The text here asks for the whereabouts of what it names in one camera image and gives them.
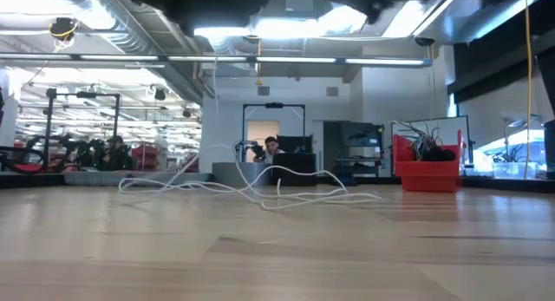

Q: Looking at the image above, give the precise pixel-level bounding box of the yellow black ceiling cable reel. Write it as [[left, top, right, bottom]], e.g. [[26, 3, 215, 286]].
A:
[[48, 16, 81, 43]]

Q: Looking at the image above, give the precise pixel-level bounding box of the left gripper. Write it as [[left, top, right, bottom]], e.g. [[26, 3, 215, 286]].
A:
[[164, 0, 277, 37]]

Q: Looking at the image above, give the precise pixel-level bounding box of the long ceiling light bar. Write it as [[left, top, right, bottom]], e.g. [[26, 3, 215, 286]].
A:
[[0, 52, 434, 69]]

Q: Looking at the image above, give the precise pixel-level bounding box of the black workstation gantry frame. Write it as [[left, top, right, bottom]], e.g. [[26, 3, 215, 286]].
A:
[[241, 101, 307, 163], [43, 87, 122, 172]]

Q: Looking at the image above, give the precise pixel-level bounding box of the large grey duct tape roll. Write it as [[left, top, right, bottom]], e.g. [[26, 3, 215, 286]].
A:
[[212, 161, 273, 187]]

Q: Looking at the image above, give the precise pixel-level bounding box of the dark duct tape roll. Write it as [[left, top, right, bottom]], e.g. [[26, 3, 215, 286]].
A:
[[271, 152, 317, 187]]

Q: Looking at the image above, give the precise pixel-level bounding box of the person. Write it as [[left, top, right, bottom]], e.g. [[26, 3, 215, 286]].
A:
[[105, 134, 132, 172], [253, 135, 286, 165]]

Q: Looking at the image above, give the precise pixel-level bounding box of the silver ventilation duct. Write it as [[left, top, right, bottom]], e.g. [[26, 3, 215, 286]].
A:
[[46, 0, 206, 103]]

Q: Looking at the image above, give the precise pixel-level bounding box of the red storage shelf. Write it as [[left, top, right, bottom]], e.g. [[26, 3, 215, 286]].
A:
[[131, 143, 160, 171]]

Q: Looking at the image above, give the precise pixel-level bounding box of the white cord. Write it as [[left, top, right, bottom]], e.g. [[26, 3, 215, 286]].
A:
[[117, 141, 385, 212]]

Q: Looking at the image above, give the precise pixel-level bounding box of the yellow cable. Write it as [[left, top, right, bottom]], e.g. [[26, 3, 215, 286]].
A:
[[524, 0, 533, 180]]

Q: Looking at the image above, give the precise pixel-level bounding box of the clear plastic bin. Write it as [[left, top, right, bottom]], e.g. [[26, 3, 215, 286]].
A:
[[491, 160, 539, 180]]

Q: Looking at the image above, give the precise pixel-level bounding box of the red plastic bin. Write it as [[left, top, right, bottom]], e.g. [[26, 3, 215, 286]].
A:
[[392, 128, 463, 193]]

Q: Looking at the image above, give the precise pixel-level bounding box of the bundle of mixed cables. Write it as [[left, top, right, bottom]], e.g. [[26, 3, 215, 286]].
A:
[[395, 120, 457, 163]]

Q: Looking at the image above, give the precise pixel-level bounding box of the black aluminium table frame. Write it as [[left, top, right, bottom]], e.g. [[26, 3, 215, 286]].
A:
[[0, 173, 555, 194]]

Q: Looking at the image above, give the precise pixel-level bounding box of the black equipment shelf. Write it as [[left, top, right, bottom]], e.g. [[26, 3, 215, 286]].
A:
[[332, 121, 386, 177]]

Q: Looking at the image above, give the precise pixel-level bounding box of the grey tool case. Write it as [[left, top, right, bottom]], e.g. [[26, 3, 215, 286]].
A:
[[63, 170, 212, 187]]

